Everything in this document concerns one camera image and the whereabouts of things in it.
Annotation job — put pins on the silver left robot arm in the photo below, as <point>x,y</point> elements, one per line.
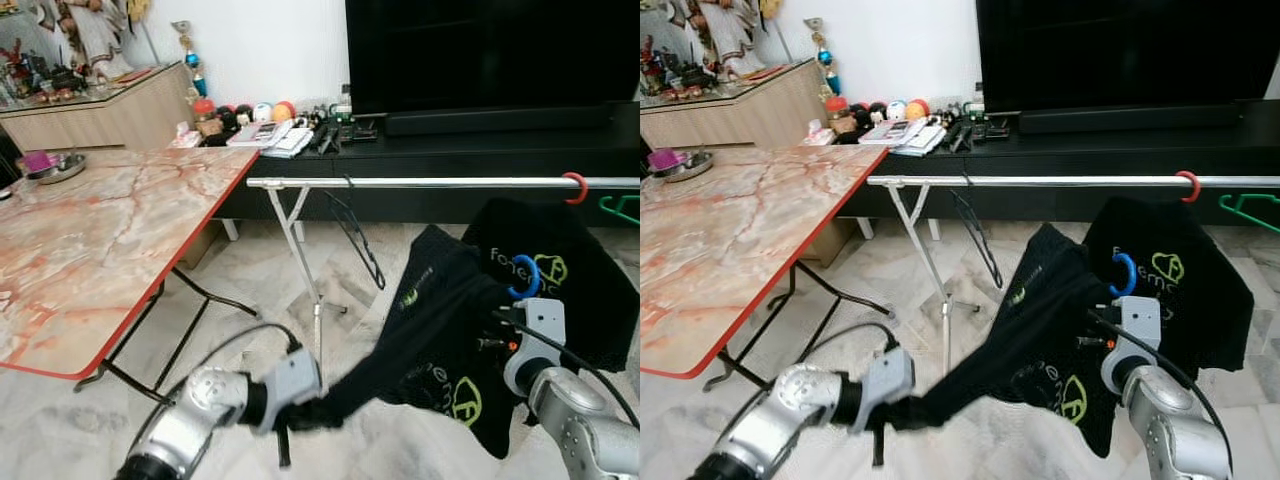
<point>790,415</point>
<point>190,420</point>

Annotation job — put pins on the clear plastic bottle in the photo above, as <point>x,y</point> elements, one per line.
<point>977,98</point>
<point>345,100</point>

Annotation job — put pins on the red flat tray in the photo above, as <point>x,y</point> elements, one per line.
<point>767,72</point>
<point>133,74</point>

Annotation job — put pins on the orange round toy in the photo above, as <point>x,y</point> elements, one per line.
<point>917,110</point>
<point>284,112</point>

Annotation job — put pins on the wooden sideboard cabinet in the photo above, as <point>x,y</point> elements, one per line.
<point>740,118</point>
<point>110,120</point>

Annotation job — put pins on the red lid snack jar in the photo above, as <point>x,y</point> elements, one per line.
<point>207,120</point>
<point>840,118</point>

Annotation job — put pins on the black remote control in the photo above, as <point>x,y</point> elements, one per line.
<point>326,140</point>
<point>960,138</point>

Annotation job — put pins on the black logo T-shirt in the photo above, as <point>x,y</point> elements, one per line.
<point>1040,350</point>
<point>1200,300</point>
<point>590,300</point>
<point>430,350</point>

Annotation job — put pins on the small black set-top box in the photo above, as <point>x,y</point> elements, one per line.
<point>990,129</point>
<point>358,131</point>

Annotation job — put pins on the red clothes hanger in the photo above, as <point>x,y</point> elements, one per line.
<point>584,190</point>
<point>1196,188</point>

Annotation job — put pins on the black television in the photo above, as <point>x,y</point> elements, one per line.
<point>1120,55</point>
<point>490,55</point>

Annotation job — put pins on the stack of white papers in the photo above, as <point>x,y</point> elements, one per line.
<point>922,140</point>
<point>290,142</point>

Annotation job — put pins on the green clothes hanger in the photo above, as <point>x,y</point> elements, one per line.
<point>603,203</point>
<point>1224,201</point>

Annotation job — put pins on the metal bowl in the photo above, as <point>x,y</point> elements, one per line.
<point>695,170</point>
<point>65,172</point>

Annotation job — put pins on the marble pattern folding table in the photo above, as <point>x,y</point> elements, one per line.
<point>740,240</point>
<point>100,240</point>

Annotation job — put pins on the black white round toy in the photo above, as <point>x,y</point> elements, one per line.
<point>875,112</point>
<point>241,114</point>

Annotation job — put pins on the blue clothes hanger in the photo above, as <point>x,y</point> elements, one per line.
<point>537,275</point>
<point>1132,272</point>

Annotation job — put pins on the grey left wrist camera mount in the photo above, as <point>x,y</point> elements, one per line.
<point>890,378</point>
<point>295,380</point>

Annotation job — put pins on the magenta plastic cup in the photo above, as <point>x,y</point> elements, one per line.
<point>38,161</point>
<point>663,159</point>

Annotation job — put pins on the black soundbar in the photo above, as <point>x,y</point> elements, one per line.
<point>1130,118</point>

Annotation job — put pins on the grey calculator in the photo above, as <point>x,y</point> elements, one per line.
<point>269,130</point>
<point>901,128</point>

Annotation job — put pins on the black TV console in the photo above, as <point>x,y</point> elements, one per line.
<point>1080,158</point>
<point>450,160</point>

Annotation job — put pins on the silver clothes rack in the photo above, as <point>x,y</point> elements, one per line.
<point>420,183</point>
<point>1050,181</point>

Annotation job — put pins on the pink tissue pack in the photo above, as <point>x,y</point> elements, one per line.
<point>186,137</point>
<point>818,135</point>

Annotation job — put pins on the gold blue trophy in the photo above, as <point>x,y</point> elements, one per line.
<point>190,60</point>
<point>822,58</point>

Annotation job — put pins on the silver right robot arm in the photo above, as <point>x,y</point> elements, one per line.
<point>1175,430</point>
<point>585,430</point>

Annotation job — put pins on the white blue round toy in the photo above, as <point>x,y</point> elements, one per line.
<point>895,110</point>
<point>262,112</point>

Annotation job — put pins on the white robed figurine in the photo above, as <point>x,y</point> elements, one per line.
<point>728,40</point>
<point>95,40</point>

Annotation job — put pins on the black clothes hanger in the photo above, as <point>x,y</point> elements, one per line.
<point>381,278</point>
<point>998,278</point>

